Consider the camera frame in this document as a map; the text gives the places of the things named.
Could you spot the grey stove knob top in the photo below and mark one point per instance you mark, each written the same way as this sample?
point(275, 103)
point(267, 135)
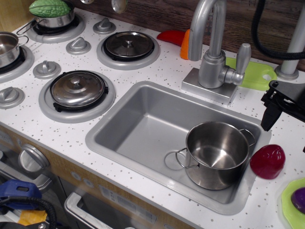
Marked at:
point(104, 27)

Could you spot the grey stove knob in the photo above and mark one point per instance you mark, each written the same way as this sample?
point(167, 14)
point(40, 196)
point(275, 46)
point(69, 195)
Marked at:
point(78, 46)
point(104, 27)
point(46, 70)
point(11, 97)

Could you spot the light green toy plate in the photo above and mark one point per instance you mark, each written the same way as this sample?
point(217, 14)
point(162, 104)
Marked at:
point(294, 218)

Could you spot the steel lid on burner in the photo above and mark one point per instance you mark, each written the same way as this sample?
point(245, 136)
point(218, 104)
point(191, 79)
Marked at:
point(77, 89)
point(128, 44)

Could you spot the red toy chili pepper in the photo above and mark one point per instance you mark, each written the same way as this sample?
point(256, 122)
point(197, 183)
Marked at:
point(172, 36)

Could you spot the silver oven dial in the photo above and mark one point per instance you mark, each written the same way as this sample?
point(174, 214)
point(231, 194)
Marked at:
point(31, 159)

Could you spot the grey stove knob bottom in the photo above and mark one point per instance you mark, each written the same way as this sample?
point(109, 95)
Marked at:
point(11, 97)

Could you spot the light green cutting board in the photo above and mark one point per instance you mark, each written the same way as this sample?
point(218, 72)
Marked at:
point(258, 76)

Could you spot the grey metal post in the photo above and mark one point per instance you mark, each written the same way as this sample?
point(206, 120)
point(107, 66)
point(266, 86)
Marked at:
point(288, 69)

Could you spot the hanging steel spoon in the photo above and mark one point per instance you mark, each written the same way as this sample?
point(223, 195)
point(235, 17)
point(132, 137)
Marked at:
point(119, 6)

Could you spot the purple toy eggplant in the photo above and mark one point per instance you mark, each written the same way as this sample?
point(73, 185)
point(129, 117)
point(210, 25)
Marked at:
point(298, 199)

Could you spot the steel pot in sink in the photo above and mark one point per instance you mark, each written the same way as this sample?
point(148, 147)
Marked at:
point(216, 153)

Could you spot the grey toy sink basin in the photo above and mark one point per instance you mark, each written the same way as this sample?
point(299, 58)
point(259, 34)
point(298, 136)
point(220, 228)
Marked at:
point(146, 132)

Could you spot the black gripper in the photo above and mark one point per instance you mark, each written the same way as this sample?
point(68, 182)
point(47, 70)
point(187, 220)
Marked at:
point(283, 97)

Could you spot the green toy bitter gourd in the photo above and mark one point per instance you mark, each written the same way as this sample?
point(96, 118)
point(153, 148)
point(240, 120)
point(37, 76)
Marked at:
point(49, 8)

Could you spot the steel lid on rear burner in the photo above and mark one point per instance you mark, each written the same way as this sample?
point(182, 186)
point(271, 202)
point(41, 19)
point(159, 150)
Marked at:
point(128, 44)

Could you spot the small steel saucepan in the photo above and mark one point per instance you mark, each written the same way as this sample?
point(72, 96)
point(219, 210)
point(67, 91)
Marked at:
point(50, 23)

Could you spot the steel pot at left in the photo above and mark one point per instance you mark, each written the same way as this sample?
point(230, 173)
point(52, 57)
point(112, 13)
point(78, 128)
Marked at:
point(10, 45)

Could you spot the silver oven door handle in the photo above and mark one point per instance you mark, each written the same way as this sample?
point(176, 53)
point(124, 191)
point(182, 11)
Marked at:
point(71, 207)

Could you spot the steel lid on front burner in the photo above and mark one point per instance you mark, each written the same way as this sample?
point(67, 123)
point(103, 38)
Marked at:
point(77, 89)

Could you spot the silver toy faucet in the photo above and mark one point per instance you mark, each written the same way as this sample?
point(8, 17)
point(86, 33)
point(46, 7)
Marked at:
point(214, 80)

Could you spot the orange toy carrot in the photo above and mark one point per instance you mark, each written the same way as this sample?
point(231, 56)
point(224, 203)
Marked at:
point(185, 46)

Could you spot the dark red toy sweet potato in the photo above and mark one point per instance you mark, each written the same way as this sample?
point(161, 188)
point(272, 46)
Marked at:
point(268, 161)

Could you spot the hanging steel ladle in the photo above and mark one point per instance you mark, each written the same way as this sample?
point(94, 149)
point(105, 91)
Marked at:
point(87, 1)

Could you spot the blue clamp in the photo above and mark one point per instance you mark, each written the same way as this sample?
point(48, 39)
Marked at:
point(15, 192)

